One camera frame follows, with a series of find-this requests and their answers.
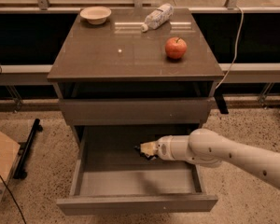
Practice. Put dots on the open grey middle drawer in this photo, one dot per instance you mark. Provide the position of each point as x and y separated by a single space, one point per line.
111 177

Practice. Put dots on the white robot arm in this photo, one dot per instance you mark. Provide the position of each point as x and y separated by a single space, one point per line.
207 148

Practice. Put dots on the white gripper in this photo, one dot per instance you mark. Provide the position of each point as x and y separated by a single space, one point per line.
163 148

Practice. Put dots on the dark blue snack bar wrapper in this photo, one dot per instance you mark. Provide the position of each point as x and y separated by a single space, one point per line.
146 156

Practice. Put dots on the black metal stand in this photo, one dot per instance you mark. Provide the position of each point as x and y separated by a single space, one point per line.
20 172

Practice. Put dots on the clear plastic water bottle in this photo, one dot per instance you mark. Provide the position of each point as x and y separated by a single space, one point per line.
157 17

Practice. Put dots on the grey drawer cabinet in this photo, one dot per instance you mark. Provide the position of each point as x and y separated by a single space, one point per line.
116 60

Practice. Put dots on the red apple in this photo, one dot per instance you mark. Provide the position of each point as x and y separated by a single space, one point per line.
175 48

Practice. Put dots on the closed grey top drawer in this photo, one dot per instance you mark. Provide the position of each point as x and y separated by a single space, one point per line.
135 111

